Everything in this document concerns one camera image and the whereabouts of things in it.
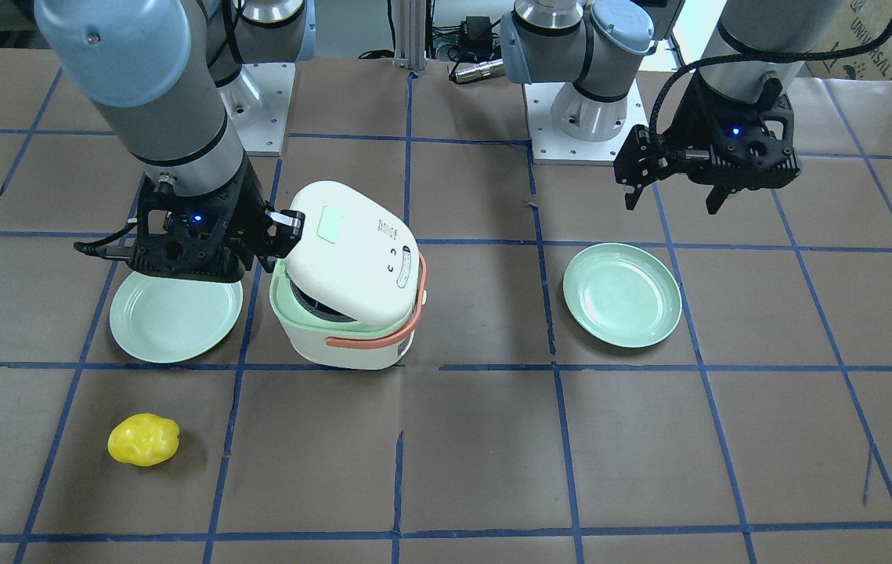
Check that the green plate near left arm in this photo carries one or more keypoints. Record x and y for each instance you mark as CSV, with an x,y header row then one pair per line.
x,y
622,295

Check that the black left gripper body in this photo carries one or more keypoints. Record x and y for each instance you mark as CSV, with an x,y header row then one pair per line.
x,y
688,119

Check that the yellow toy potato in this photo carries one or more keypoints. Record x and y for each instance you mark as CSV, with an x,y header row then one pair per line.
x,y
144,440

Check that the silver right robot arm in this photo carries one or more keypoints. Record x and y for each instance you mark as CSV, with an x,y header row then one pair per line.
x,y
158,72

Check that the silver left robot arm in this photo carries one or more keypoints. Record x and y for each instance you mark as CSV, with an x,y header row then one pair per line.
x,y
598,46

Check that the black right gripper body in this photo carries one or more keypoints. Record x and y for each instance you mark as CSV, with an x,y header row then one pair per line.
x,y
245,210

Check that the aluminium frame post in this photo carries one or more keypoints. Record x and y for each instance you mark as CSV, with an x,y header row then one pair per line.
x,y
410,33

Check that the green plate near right arm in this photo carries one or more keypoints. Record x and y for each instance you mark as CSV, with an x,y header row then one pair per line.
x,y
165,320

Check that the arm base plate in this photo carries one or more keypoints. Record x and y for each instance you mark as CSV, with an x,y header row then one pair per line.
x,y
566,128
258,101

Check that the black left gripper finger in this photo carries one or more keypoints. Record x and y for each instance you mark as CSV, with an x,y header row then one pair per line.
x,y
717,196
633,193

